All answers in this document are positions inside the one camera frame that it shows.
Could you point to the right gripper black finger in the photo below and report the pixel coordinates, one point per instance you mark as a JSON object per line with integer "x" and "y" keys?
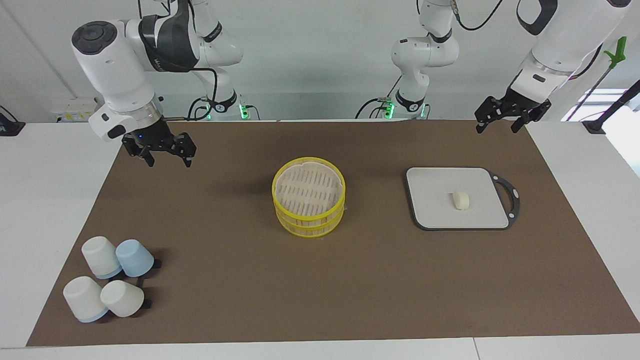
{"x": 149, "y": 158}
{"x": 188, "y": 161}

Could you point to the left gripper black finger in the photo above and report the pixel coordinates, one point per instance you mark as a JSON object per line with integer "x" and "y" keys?
{"x": 480, "y": 126}
{"x": 520, "y": 125}

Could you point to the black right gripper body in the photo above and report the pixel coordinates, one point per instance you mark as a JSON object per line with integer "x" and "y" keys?
{"x": 157, "y": 137}

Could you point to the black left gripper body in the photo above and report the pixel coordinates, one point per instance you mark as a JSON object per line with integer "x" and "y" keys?
{"x": 512, "y": 106}

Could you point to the white steamed bun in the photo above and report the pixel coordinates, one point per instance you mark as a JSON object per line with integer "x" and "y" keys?
{"x": 461, "y": 200}

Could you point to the yellow rimmed steamer lid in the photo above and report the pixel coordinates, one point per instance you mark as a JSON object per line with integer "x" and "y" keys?
{"x": 308, "y": 187}

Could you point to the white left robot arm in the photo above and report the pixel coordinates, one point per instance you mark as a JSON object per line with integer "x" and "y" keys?
{"x": 565, "y": 40}

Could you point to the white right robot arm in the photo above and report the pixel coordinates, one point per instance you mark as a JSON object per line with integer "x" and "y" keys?
{"x": 115, "y": 65}

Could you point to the yellow bamboo steamer basket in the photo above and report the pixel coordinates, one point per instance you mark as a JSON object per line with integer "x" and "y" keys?
{"x": 310, "y": 227}

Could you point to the thin metal rod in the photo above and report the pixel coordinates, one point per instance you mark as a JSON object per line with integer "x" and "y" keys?
{"x": 590, "y": 92}

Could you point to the grey cutting board black rim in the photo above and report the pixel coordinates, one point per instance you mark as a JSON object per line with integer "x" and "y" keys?
{"x": 450, "y": 210}

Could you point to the black stand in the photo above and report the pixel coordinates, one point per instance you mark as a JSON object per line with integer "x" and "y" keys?
{"x": 612, "y": 110}

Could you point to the light blue cup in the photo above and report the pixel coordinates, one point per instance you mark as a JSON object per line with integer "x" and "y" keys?
{"x": 135, "y": 257}

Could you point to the green clamp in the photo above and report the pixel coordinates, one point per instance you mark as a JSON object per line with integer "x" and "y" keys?
{"x": 618, "y": 52}

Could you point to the white cup blue rim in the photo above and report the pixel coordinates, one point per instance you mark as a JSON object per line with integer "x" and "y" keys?
{"x": 82, "y": 299}

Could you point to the brown table mat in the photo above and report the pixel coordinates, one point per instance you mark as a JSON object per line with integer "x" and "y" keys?
{"x": 300, "y": 290}

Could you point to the white wall socket box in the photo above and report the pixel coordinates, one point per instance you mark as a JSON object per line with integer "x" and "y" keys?
{"x": 75, "y": 110}

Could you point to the black mount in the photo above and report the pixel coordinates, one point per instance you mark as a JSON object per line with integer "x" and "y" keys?
{"x": 9, "y": 127}

